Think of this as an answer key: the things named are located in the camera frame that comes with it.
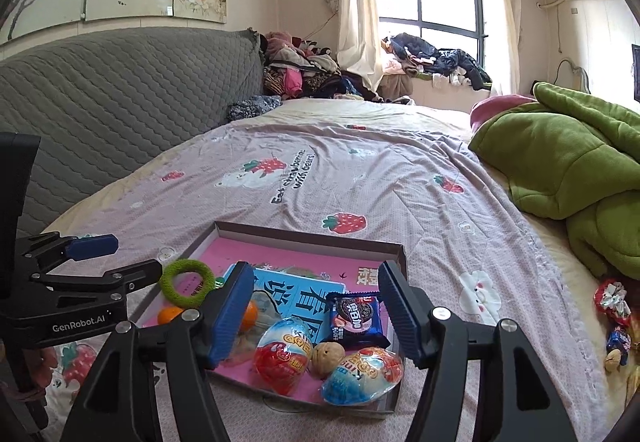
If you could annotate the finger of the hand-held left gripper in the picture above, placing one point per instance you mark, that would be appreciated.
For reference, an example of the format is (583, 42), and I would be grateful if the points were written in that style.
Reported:
(120, 277)
(92, 246)

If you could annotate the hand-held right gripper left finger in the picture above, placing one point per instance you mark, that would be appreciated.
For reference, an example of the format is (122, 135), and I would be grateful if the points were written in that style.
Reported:
(232, 307)

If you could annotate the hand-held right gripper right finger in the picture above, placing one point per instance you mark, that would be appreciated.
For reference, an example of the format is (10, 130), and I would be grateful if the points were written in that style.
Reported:
(400, 317)

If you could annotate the orange mandarin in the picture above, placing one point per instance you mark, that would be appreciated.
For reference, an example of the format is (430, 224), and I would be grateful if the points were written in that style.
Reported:
(250, 314)
(170, 315)

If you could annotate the beige mesh scrunchie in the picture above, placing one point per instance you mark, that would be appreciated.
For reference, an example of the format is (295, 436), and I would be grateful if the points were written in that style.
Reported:
(246, 348)

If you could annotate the blue cookie packet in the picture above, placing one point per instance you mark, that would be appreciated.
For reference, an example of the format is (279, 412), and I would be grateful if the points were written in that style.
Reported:
(356, 317)

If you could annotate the red egg-shaped toy packet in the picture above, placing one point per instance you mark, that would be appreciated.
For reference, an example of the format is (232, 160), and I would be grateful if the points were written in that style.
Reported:
(280, 354)

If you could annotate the blue egg-shaped toy packet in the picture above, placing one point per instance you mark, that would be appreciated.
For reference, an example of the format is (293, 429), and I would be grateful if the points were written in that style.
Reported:
(362, 377)

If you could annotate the walnut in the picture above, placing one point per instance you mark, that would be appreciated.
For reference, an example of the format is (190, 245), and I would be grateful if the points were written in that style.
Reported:
(327, 358)

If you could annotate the grey shallow cardboard box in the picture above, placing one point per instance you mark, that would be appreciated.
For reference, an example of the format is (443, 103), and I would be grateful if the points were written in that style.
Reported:
(310, 237)

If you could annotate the person's left hand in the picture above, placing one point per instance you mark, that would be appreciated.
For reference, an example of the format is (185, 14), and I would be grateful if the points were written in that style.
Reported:
(42, 367)

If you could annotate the pink picture book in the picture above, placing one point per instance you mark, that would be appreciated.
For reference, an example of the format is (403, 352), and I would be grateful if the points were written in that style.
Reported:
(300, 262)

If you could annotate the grey quilted headboard cover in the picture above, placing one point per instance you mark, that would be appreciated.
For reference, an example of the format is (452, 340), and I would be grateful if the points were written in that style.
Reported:
(110, 111)

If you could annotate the dark patterned cloth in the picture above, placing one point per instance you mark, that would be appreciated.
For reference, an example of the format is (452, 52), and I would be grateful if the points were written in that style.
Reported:
(252, 107)

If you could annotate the red foil candy wrapper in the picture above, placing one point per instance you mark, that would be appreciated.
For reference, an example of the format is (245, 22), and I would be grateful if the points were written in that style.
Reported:
(612, 299)

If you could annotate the blue candy wrapper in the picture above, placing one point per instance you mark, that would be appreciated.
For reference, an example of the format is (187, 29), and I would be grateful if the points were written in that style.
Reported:
(619, 339)

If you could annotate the pink pillow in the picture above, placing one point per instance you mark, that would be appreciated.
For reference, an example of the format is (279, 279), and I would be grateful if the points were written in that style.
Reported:
(495, 106)

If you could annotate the green fleece blanket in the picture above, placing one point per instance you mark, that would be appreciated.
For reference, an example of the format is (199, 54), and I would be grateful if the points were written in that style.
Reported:
(575, 156)

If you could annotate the pile of clothes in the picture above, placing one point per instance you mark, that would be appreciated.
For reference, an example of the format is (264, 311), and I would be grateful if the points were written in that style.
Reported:
(310, 71)

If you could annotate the dark clothes on windowsill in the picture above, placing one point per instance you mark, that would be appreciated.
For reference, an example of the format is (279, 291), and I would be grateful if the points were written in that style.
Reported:
(440, 59)

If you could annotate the black wall television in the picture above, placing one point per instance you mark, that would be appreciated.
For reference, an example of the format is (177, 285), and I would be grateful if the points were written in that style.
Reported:
(637, 71)

